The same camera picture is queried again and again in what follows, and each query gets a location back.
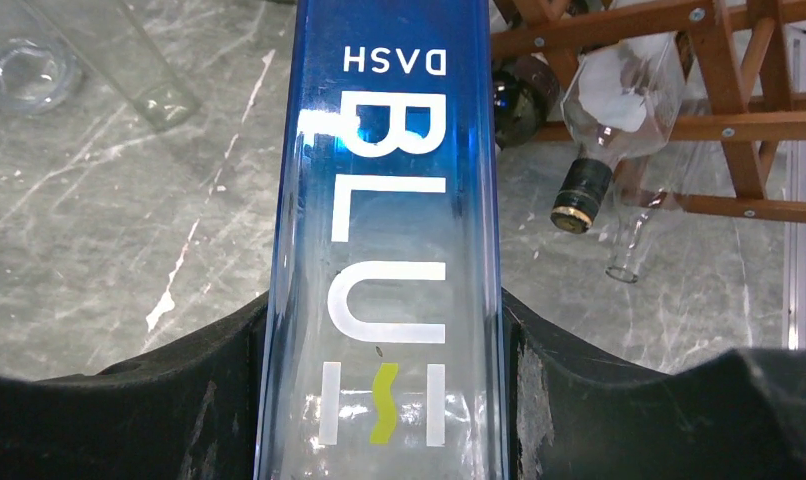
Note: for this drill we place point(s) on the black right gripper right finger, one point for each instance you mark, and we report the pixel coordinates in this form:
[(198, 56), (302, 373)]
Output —
[(576, 411)]

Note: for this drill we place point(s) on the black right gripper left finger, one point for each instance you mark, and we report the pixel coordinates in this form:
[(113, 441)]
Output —
[(186, 410)]

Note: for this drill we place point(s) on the blue square glass bottle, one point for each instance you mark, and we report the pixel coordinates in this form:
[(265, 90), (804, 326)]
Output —
[(383, 354)]

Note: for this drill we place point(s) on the clear labelled liquor bottle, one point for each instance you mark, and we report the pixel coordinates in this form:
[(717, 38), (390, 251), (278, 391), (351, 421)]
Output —
[(621, 104)]

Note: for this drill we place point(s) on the dark labelled wine bottle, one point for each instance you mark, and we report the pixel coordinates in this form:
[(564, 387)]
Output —
[(525, 90)]

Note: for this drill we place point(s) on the clear round glass bottle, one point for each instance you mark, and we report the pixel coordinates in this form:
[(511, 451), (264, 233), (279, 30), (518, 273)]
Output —
[(47, 47)]

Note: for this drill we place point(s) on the brown wooden wine rack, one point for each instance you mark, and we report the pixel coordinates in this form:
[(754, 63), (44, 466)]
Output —
[(741, 52)]

